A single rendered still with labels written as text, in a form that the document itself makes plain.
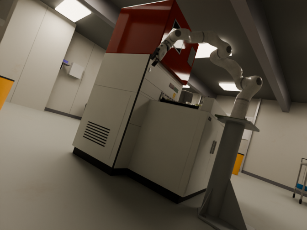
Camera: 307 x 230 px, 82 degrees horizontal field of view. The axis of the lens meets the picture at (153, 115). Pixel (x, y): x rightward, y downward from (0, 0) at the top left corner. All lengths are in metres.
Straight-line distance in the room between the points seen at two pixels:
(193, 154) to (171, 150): 0.20
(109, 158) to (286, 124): 7.26
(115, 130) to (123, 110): 0.21
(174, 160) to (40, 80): 5.71
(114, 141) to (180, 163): 0.65
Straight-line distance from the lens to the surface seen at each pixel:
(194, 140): 1.56
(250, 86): 1.74
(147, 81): 1.78
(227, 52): 1.61
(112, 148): 1.76
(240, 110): 1.70
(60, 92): 7.48
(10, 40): 6.68
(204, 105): 1.66
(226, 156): 1.63
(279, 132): 8.18
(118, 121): 1.76
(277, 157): 8.06
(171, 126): 1.65
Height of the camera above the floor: 0.53
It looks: 5 degrees up
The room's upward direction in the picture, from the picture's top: 18 degrees clockwise
